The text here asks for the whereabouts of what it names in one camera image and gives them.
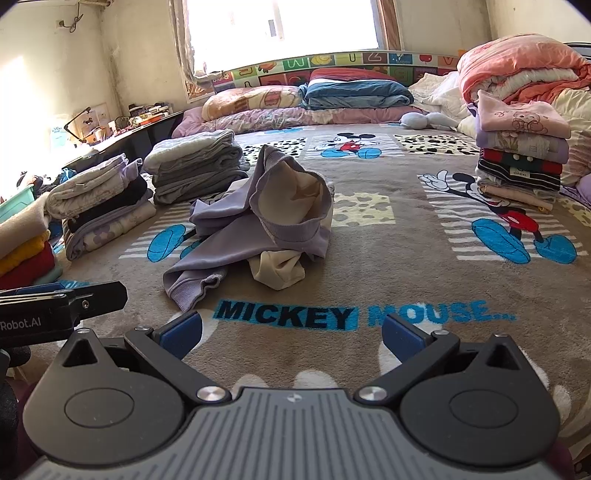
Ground wall socket with plug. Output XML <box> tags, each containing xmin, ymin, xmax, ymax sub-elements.
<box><xmin>54</xmin><ymin>11</ymin><xmax>85</xmax><ymax>34</ymax></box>

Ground colourful alphabet foam mat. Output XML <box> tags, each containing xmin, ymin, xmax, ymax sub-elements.
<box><xmin>185</xmin><ymin>50</ymin><xmax>462</xmax><ymax>102</ymax></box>

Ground cartoon mouse printed blanket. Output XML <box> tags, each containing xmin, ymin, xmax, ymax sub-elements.
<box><xmin>0</xmin><ymin>122</ymin><xmax>591</xmax><ymax>462</ymax></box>

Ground dark desk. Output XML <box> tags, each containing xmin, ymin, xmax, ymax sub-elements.
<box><xmin>60</xmin><ymin>110</ymin><xmax>185</xmax><ymax>174</ymax></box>

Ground rolled pink quilt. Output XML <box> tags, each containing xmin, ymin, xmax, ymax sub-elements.
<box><xmin>457</xmin><ymin>33</ymin><xmax>591</xmax><ymax>104</ymax></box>

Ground yellow floral pillow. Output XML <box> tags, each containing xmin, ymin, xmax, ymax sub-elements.
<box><xmin>202</xmin><ymin>85</ymin><xmax>305</xmax><ymax>121</ymax></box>

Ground light blue card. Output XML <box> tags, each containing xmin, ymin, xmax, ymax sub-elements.
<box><xmin>48</xmin><ymin>121</ymin><xmax>70</xmax><ymax>151</ymax></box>

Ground window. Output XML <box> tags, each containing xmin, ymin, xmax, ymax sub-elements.
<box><xmin>185</xmin><ymin>0</ymin><xmax>386</xmax><ymax>75</ymax></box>

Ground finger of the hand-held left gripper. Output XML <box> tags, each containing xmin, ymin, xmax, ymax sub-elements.
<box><xmin>68</xmin><ymin>281</ymin><xmax>129</xmax><ymax>323</ymax></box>

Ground white quilt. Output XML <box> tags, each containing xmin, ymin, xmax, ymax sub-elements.
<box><xmin>409</xmin><ymin>71</ymin><xmax>591</xmax><ymax>185</ymax></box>

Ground lace curtain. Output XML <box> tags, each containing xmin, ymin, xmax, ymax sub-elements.
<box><xmin>170</xmin><ymin>0</ymin><xmax>208</xmax><ymax>100</ymax></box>

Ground stack of white purple clothes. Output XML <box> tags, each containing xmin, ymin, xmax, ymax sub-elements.
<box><xmin>46</xmin><ymin>154</ymin><xmax>158</xmax><ymax>261</ymax></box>

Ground blue folded blanket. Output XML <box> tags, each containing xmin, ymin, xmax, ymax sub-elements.
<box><xmin>300</xmin><ymin>78</ymin><xmax>415</xmax><ymax>112</ymax></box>

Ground light blue plush toy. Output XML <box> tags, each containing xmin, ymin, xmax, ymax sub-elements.
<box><xmin>399</xmin><ymin>111</ymin><xmax>460</xmax><ymax>132</ymax></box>

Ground purple and cream sweatshirt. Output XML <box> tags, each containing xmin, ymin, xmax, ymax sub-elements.
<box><xmin>163</xmin><ymin>144</ymin><xmax>335</xmax><ymax>312</ymax></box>

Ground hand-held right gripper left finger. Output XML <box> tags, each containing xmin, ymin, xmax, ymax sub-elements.
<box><xmin>60</xmin><ymin>310</ymin><xmax>232</xmax><ymax>406</ymax></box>

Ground black desk lamp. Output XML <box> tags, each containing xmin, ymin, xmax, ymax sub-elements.
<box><xmin>64</xmin><ymin>106</ymin><xmax>93</xmax><ymax>141</ymax></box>

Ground stack of cream yellow red clothes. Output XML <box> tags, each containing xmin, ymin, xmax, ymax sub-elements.
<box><xmin>0</xmin><ymin>191</ymin><xmax>62</xmax><ymax>289</ymax></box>

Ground stack of pink striped clothes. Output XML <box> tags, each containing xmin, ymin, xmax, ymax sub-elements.
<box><xmin>466</xmin><ymin>90</ymin><xmax>573</xmax><ymax>213</ymax></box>

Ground pink curtain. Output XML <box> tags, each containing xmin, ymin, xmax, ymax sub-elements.
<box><xmin>376</xmin><ymin>0</ymin><xmax>403</xmax><ymax>51</ymax></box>

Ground green plastic bin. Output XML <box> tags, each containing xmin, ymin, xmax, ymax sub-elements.
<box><xmin>0</xmin><ymin>185</ymin><xmax>37</xmax><ymax>224</ymax></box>

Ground red folded blanket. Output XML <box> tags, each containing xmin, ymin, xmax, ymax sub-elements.
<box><xmin>309</xmin><ymin>67</ymin><xmax>400</xmax><ymax>86</ymax></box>

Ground lilac floral quilt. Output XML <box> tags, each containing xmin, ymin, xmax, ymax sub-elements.
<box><xmin>172</xmin><ymin>105</ymin><xmax>430</xmax><ymax>138</ymax></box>

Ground pile of books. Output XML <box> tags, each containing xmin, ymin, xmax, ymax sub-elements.
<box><xmin>128</xmin><ymin>104</ymin><xmax>171</xmax><ymax>127</ymax></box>

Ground stack of grey folded clothes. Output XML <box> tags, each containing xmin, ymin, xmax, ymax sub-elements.
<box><xmin>143</xmin><ymin>129</ymin><xmax>250</xmax><ymax>206</ymax></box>

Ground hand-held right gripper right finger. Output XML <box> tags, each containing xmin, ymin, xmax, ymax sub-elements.
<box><xmin>353</xmin><ymin>314</ymin><xmax>532</xmax><ymax>406</ymax></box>

